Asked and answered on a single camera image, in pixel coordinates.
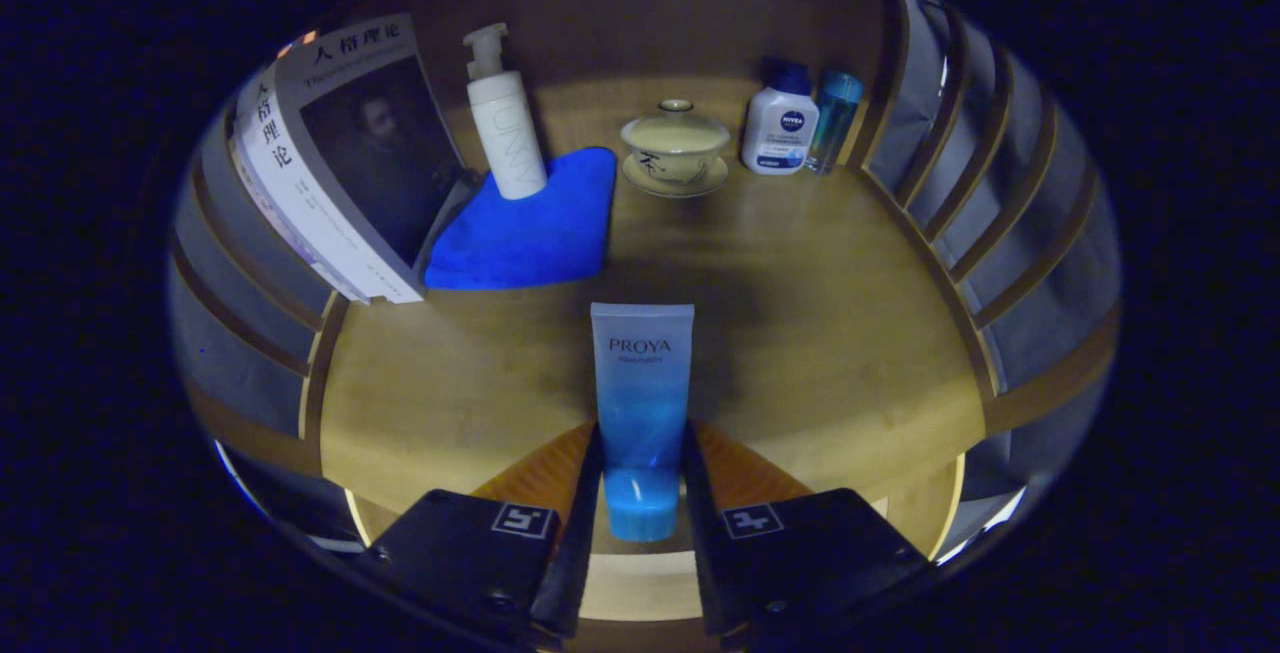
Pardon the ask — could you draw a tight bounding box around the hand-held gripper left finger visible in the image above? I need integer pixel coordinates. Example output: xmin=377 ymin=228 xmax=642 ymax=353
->
xmin=360 ymin=421 xmax=605 ymax=646

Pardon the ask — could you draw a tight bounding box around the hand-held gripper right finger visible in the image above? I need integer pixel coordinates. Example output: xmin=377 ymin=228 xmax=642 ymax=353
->
xmin=681 ymin=420 xmax=931 ymax=642

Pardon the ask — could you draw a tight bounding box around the blue cosmetic tube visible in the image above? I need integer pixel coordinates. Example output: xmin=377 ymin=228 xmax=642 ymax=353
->
xmin=590 ymin=302 xmax=695 ymax=543

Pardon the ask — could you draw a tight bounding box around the wooden countertop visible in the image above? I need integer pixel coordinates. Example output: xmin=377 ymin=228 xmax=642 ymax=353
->
xmin=318 ymin=73 xmax=989 ymax=580

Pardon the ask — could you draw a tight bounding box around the wooden cabinet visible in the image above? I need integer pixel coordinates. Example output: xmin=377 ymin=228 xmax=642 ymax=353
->
xmin=170 ymin=0 xmax=1123 ymax=649

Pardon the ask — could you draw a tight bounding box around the blue folded cloth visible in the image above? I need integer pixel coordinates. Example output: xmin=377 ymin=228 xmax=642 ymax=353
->
xmin=424 ymin=146 xmax=618 ymax=291

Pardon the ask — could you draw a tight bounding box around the lidded tea cup with saucer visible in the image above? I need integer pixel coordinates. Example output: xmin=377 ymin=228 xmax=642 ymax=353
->
xmin=620 ymin=99 xmax=732 ymax=199

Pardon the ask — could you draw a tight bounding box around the white pump bottle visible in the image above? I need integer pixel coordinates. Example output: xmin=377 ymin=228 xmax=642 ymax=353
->
xmin=462 ymin=23 xmax=549 ymax=201

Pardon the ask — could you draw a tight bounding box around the white bottle with blue cap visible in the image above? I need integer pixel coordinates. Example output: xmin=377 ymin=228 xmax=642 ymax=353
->
xmin=741 ymin=60 xmax=821 ymax=176

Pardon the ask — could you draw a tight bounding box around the grey portrait cover book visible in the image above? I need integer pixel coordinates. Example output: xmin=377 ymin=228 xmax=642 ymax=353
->
xmin=232 ymin=13 xmax=479 ymax=306

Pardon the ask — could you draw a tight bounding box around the slim teal bottle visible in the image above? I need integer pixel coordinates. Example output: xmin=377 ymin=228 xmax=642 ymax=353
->
xmin=806 ymin=71 xmax=864 ymax=176

